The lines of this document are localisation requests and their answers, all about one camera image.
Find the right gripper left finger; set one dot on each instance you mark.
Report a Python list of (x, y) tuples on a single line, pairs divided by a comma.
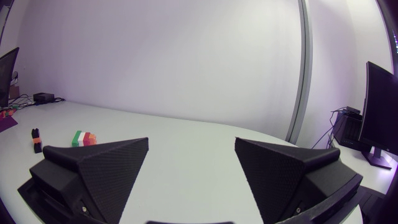
[(105, 174)]

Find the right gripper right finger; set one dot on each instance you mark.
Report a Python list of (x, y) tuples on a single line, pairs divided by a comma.
[(273, 177)]

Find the orange toy brick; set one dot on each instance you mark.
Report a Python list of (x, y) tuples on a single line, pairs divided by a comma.
[(92, 139), (37, 140)]

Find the red toy brick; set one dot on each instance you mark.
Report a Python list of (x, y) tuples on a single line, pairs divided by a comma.
[(86, 138)]

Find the white toy brick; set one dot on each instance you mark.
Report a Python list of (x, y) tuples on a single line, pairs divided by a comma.
[(81, 139)]

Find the green toy brick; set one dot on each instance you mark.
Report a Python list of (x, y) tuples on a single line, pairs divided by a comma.
[(76, 139)]

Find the black equipment box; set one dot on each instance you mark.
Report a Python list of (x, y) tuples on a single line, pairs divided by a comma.
[(348, 130)]

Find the black power brick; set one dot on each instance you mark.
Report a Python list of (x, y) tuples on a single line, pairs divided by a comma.
[(43, 97)]

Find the dark mat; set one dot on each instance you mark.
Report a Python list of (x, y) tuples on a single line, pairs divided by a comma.
[(7, 124)]

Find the pile of toy bricks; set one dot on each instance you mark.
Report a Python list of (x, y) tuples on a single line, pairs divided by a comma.
[(7, 112)]

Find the dark screen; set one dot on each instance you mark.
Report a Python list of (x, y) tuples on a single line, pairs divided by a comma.
[(381, 109), (7, 77)]

